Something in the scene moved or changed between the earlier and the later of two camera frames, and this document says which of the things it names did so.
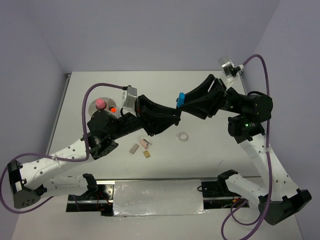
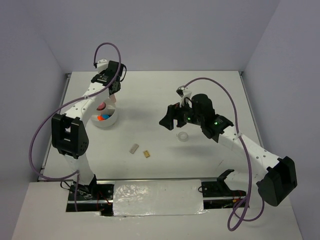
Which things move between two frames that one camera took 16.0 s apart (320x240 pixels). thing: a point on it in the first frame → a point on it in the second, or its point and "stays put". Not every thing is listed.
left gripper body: [144, 118] → [118, 88]
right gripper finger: [201, 108] → [180, 123]
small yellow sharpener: [146, 154] stays put
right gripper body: [217, 100] → [186, 113]
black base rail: [215, 195] stays put
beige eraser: [134, 148] stays put
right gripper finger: [204, 89] → [167, 120]
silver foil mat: [158, 197] stays put
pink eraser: [144, 144] → [113, 98]
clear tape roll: [182, 136] stays put
